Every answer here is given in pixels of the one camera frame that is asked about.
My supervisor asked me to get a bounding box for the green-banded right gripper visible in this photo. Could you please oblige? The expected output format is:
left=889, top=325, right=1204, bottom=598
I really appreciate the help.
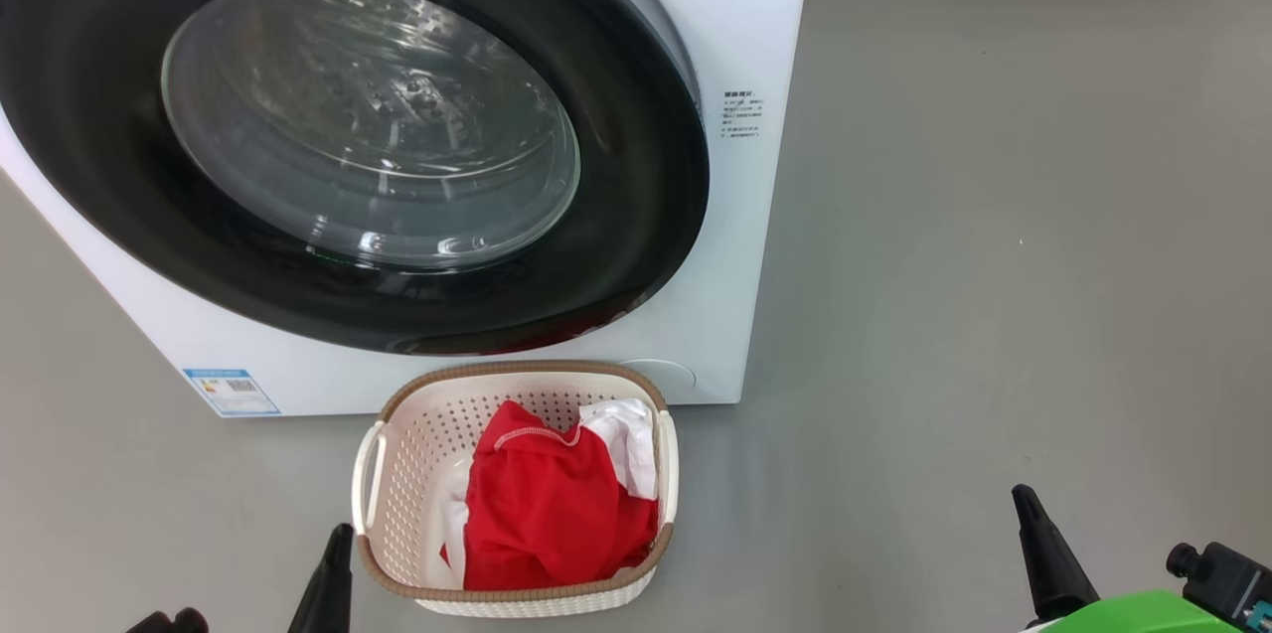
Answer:
left=1011, top=483, right=1245, bottom=633

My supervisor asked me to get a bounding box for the cream perforated laundry basket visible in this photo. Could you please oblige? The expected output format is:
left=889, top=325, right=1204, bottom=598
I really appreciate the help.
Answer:
left=351, top=360, right=681, bottom=619

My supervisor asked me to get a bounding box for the white front-load washing machine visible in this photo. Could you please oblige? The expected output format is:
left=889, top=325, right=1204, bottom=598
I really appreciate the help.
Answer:
left=0, top=0, right=818, bottom=418

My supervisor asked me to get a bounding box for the red and white garment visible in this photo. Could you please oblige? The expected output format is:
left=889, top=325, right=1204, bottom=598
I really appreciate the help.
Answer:
left=440, top=398, right=662, bottom=592

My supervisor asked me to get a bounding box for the blue energy label sticker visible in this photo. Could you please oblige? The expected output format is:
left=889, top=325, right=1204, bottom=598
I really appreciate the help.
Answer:
left=182, top=368, right=281, bottom=417

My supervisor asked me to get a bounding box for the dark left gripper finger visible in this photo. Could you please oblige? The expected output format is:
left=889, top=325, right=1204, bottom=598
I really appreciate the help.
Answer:
left=287, top=522, right=357, bottom=633

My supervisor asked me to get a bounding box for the black-rimmed glass washer door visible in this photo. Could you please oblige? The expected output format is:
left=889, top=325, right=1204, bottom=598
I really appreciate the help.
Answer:
left=0, top=0, right=711, bottom=357

